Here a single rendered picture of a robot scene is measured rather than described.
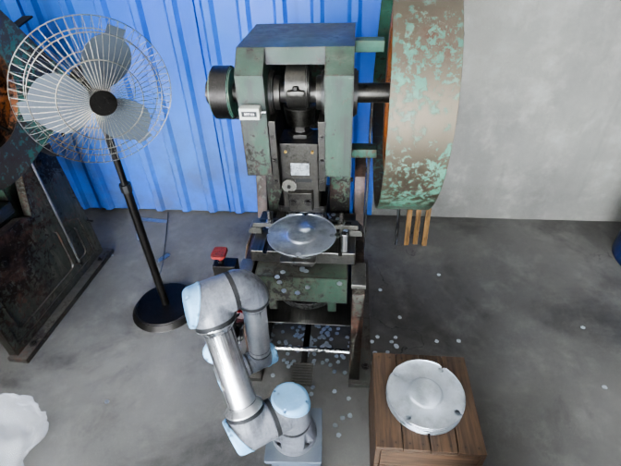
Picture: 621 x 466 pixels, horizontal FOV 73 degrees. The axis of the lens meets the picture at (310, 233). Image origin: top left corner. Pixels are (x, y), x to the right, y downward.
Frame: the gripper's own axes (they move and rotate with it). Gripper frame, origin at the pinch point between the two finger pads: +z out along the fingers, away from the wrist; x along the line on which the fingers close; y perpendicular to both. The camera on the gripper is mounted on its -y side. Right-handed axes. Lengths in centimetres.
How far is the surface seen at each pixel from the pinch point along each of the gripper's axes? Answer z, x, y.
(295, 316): 29.4, 19.1, 10.2
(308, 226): 12.9, 26.2, -35.5
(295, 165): -3, 22, -60
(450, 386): -7, 84, 22
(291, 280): 6.8, 20.2, -13.0
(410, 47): -49, 58, -89
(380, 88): -11, 53, -87
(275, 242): 3.6, 14.0, -29.4
